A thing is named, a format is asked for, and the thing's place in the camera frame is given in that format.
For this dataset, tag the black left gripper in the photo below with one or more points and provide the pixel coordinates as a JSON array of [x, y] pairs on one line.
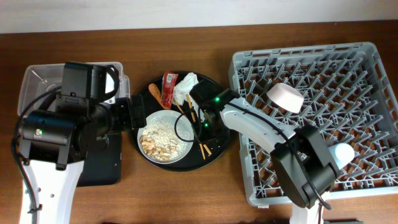
[[127, 122]]

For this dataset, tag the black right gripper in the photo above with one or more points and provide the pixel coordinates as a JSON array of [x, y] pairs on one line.
[[221, 132]]

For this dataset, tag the wooden chopstick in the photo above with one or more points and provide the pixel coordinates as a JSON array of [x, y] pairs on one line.
[[194, 120], [203, 146]]

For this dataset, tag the white napkin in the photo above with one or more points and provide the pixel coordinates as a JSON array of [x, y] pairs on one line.
[[184, 87]]

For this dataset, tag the orange sausage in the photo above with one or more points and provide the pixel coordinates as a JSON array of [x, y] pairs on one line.
[[155, 92]]

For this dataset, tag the grey plate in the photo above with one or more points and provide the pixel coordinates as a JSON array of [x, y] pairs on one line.
[[181, 125]]

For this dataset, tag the red snack wrapper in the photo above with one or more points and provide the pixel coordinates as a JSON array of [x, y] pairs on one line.
[[168, 84]]

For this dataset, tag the pink bowl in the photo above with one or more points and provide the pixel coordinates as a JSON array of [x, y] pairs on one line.
[[286, 97]]

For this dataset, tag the light blue cup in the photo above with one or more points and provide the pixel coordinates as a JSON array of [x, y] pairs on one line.
[[342, 154]]

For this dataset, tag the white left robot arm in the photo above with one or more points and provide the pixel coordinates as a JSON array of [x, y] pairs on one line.
[[60, 147]]

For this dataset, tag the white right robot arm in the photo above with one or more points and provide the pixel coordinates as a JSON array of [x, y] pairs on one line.
[[306, 167]]

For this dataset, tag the clear plastic waste bin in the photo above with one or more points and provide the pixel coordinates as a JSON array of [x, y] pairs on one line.
[[39, 79]]

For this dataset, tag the grey dishwasher rack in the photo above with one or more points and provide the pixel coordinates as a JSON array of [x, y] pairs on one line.
[[347, 96]]

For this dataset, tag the rice and peanut leftovers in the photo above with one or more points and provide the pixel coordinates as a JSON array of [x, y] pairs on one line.
[[159, 141]]

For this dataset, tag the black rectangular tray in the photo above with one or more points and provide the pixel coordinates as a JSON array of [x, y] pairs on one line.
[[103, 163]]

